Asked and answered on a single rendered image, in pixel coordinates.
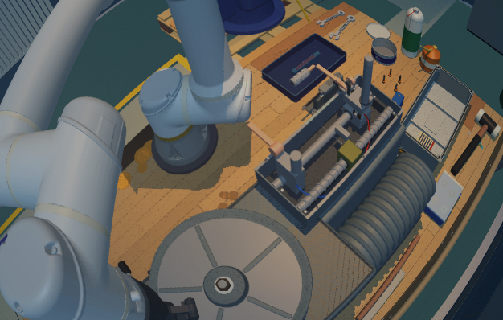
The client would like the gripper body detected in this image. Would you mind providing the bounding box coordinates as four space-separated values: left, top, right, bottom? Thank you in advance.
136 277 177 320

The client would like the grey spoked handwheel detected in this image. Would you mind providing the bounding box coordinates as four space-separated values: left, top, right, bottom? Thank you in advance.
148 208 314 320

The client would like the grey actuator housing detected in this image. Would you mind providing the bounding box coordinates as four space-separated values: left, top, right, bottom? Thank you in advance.
254 74 407 233

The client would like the olive square nut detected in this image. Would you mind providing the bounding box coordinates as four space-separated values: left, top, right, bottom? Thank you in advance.
337 140 364 166

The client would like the navy blue tray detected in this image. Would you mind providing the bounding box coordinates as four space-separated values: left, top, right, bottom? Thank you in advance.
260 33 348 104

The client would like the silver open-end wrench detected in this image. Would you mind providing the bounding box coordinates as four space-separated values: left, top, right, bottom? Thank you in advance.
316 10 346 27
329 15 357 42

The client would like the grey open case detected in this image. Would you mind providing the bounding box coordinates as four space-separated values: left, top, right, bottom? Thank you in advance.
401 65 475 162

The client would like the tan wooden lever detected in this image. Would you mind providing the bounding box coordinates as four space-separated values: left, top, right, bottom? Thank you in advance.
313 63 356 93
247 121 285 157

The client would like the grey threaded lead screw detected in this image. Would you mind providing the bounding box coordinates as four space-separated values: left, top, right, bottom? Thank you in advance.
296 105 395 213

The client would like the white long strip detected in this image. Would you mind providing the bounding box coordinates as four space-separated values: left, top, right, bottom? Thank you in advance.
360 269 407 320

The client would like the grey smooth guide rod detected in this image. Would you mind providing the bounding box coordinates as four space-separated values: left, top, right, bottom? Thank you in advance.
272 111 354 190

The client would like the brown long strip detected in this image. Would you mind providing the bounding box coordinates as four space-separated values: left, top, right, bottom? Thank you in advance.
355 233 423 319

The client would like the grey ribbed motor cylinder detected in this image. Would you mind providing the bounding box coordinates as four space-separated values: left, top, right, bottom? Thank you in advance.
335 153 437 270

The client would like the white knurled cylinder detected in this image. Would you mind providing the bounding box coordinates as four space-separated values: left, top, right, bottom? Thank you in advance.
289 67 315 87

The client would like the wooden pallet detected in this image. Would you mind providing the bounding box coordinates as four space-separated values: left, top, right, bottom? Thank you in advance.
157 0 328 58

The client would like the blue round drum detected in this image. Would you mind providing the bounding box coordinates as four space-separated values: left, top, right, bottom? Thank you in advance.
222 0 287 36

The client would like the white and blue box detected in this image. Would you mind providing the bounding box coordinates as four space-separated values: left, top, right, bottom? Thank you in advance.
423 170 465 226

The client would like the blue round tin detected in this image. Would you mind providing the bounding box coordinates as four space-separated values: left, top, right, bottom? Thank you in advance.
370 37 399 67

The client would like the white round lid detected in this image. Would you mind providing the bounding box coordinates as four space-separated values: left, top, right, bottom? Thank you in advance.
365 23 391 40

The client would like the black mallet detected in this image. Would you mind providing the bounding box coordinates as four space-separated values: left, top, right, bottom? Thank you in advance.
450 108 503 178

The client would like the orange round can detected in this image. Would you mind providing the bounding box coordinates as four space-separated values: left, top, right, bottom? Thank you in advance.
420 44 442 74

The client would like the green and white bottle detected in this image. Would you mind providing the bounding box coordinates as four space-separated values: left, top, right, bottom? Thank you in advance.
400 6 425 59

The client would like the dark grey cabinet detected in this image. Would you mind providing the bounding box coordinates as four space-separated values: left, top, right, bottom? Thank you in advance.
466 0 503 64

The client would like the grey textured base plate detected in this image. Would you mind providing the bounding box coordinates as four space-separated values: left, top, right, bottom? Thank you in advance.
227 188 375 320

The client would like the blue wire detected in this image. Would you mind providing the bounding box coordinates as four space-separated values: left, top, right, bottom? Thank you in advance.
295 184 327 199

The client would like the grey collar with short post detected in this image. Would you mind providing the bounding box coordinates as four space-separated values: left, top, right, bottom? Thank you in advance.
275 150 307 195

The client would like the small grey switch box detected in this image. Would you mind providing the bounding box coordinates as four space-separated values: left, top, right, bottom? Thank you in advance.
301 81 341 117

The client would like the red wire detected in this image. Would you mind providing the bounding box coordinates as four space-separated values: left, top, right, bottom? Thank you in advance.
362 112 374 142

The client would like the grey collar with tall post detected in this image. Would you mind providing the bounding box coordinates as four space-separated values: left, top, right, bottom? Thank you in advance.
343 54 374 131

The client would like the grey wall radiator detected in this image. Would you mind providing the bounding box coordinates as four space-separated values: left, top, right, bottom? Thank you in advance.
0 0 55 92

